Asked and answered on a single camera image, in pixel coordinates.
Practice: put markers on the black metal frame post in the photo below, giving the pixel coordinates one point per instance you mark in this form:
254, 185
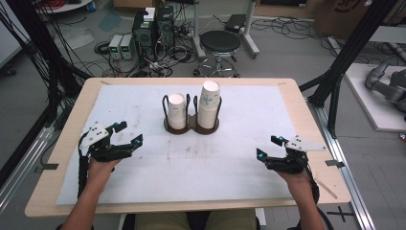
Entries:
41, 48
351, 48

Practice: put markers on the person's right hand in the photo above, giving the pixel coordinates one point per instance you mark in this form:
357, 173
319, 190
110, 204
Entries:
298, 180

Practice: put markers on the white round table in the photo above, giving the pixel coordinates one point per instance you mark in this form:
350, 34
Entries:
63, 7

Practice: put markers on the aluminium rail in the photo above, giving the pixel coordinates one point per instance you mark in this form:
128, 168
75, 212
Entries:
348, 179
22, 163

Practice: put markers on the brown cardboard box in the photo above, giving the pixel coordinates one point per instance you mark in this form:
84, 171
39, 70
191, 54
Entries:
338, 16

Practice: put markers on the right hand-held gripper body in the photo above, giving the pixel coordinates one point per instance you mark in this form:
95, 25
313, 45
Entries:
292, 161

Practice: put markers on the white floor board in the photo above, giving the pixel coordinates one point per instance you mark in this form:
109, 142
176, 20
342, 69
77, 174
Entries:
367, 105

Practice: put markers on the thin wooden stick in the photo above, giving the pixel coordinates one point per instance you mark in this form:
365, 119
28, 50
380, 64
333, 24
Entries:
326, 189

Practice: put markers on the white metal stand frame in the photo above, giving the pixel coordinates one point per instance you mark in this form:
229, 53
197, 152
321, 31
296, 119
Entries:
250, 41

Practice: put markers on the blue tape roll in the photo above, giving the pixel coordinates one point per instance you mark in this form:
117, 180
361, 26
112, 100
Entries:
91, 6

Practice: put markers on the person's left hand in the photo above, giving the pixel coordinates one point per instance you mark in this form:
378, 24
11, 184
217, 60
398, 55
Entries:
99, 171

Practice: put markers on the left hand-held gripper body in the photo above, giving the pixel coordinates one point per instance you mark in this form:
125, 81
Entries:
97, 150

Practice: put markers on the black tape cross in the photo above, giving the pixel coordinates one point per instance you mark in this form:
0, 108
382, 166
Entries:
341, 213

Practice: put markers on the black tape strip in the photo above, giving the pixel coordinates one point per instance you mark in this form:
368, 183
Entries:
50, 166
334, 163

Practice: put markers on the person's khaki pants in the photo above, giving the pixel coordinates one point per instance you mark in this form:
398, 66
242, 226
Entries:
159, 222

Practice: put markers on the white table mat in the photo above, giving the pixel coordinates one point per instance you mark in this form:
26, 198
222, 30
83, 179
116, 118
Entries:
143, 179

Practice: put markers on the black computer tower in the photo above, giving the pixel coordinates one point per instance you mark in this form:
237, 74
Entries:
165, 28
143, 35

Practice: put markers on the black flat box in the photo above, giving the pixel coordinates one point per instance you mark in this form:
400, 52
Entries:
235, 22

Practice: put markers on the white paper cup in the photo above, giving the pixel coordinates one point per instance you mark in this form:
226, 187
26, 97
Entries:
207, 118
210, 94
176, 105
177, 124

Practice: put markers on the dark brown double cup holder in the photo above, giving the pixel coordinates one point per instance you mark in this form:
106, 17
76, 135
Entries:
191, 126

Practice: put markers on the grey bench power supply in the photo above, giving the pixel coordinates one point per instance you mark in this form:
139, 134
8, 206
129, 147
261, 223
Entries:
115, 47
126, 47

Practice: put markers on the black round stool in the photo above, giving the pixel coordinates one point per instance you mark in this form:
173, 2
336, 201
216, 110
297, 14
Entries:
220, 41

